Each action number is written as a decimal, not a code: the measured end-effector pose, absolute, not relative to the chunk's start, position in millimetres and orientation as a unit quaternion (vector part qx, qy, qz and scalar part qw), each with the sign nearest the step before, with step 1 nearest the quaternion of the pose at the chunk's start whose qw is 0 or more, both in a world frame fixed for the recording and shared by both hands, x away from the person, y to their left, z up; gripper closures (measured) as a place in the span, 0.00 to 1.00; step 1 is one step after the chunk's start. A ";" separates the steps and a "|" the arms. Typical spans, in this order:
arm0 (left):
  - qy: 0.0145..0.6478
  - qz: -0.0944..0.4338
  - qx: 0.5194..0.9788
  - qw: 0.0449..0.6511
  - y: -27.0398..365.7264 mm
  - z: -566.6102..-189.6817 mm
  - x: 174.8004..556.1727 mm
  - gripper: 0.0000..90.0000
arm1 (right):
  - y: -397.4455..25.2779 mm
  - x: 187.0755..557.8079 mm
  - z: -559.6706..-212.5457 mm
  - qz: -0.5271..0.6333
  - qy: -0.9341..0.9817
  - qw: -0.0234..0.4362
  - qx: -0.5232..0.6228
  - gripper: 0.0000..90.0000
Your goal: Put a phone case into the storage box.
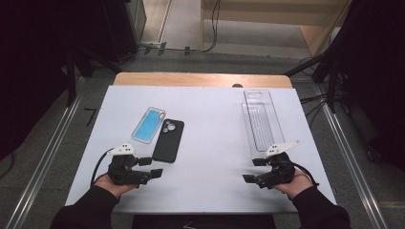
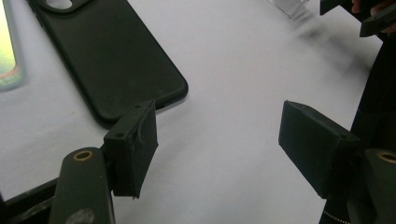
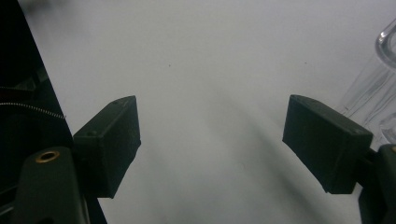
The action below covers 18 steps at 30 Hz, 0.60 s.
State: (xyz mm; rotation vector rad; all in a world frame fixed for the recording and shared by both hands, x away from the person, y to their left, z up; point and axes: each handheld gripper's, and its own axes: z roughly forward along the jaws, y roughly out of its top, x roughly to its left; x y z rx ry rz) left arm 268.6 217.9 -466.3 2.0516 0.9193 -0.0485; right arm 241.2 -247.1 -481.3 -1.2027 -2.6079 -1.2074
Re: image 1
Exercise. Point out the black phone case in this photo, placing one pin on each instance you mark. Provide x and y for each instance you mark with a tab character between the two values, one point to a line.
168	143

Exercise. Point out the person's left hand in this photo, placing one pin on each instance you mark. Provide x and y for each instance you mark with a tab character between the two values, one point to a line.
111	187

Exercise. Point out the wooden table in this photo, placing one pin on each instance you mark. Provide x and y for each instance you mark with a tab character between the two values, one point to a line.
191	79

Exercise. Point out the dark round table grommet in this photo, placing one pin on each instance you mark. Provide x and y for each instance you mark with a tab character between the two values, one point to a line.
237	85

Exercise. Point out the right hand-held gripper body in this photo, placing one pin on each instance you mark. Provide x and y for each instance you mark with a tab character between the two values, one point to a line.
280	173

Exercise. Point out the black cabinet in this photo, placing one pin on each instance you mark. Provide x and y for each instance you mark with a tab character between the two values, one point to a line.
108	28

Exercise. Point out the light wooden shelf unit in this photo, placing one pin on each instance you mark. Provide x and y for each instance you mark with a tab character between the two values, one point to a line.
270	12

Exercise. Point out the clear plastic tray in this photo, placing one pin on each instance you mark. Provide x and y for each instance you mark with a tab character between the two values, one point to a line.
262	120

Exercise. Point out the person's right hand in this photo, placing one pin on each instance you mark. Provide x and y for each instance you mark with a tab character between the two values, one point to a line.
296	187

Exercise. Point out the white table board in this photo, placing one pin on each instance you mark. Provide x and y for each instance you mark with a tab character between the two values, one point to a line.
210	143

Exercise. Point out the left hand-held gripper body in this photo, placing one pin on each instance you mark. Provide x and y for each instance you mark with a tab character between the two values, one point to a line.
122	171

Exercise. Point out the black stand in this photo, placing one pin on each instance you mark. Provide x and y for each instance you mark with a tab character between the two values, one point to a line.
70	79
331	79

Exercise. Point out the clear blue phone case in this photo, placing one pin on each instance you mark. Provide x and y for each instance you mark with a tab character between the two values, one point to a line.
148	125

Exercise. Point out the metal floor rail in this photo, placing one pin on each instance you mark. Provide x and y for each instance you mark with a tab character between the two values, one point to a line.
353	159
44	159

